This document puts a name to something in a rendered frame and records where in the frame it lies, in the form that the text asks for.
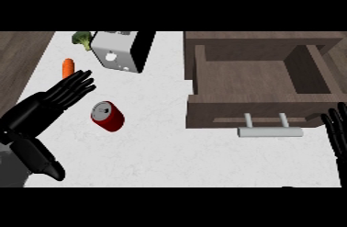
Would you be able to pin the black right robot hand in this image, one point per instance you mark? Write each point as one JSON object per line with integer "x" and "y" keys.
{"x": 336, "y": 129}

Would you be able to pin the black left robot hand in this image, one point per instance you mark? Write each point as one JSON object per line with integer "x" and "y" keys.
{"x": 31, "y": 114}

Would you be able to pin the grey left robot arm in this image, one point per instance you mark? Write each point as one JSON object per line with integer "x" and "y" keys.
{"x": 9, "y": 166}

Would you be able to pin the red can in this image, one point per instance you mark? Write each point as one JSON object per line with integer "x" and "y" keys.
{"x": 108, "y": 116}

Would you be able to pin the brown wooden drawer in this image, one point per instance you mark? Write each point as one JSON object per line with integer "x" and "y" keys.
{"x": 257, "y": 89}

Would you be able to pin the orange carrot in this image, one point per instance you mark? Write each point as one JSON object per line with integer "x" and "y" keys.
{"x": 68, "y": 68}

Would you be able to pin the green broccoli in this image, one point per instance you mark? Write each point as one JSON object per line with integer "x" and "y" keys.
{"x": 83, "y": 39}

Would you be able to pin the silver and black toaster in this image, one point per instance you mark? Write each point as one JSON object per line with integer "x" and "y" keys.
{"x": 121, "y": 51}

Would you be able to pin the brown wooden cabinet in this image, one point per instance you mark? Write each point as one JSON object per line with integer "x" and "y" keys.
{"x": 252, "y": 40}

